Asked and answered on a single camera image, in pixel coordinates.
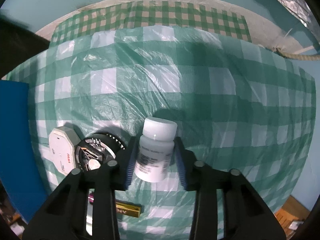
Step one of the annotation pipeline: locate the blue cardboard box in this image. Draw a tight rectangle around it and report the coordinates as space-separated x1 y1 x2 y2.
1 80 48 222

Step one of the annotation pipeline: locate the black round fan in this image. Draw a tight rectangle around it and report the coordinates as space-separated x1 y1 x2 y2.
74 132 126 171

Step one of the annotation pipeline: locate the white octagonal device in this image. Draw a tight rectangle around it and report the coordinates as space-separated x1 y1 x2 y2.
49 126 80 176

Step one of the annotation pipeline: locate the white pill bottle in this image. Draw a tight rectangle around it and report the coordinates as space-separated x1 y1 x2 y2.
135 117 177 183

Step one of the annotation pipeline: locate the green checkered tablecloth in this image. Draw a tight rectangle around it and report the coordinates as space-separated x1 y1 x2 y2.
1 24 317 240

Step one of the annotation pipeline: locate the black hanging garment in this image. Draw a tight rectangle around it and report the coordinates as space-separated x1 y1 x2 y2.
0 10 50 77

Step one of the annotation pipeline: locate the small-check green cloth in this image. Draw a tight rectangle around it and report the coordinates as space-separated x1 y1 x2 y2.
50 1 252 46

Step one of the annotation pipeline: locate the beige rope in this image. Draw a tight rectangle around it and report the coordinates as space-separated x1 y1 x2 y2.
274 45 320 61

